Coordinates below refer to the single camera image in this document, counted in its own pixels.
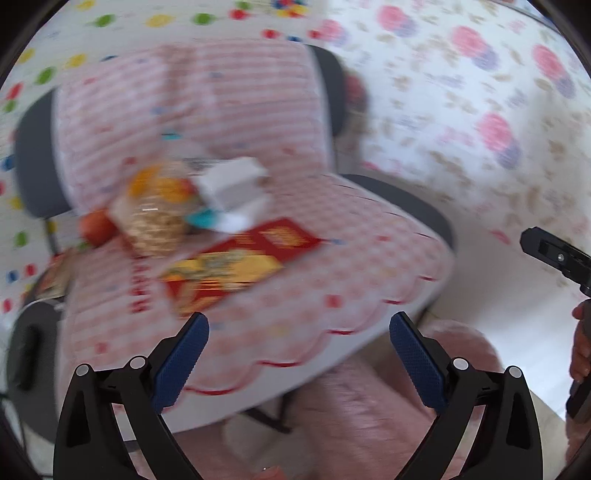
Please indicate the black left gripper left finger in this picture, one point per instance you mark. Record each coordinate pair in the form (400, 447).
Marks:
(89, 443)

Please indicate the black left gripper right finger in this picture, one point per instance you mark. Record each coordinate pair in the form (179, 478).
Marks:
(508, 441)

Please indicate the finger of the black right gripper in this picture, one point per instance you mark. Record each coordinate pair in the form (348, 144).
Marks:
(554, 256)

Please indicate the clear fruit candy bag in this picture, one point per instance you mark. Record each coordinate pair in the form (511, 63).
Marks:
(167, 177)

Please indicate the white paper piece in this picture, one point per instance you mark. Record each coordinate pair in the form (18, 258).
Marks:
(227, 185)

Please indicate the person's right hand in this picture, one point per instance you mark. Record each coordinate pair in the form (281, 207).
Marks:
(580, 357)

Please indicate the black remote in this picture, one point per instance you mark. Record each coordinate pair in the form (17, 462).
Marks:
(28, 352)

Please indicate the floral pattern sheet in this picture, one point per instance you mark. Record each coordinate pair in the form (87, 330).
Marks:
(477, 102)

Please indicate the red yellow snack box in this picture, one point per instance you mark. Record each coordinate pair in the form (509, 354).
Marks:
(205, 278)

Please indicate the red apple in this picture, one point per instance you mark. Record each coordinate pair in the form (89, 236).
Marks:
(96, 228)

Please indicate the woven bamboo basket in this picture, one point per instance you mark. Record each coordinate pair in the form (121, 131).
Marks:
(154, 228)

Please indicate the pink checkered cloth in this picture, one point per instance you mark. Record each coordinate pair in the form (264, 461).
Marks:
(228, 99)

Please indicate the grey office chair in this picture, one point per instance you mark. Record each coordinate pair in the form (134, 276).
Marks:
(37, 181)

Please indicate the balloon pattern sheet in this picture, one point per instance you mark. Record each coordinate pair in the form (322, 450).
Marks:
(88, 32)

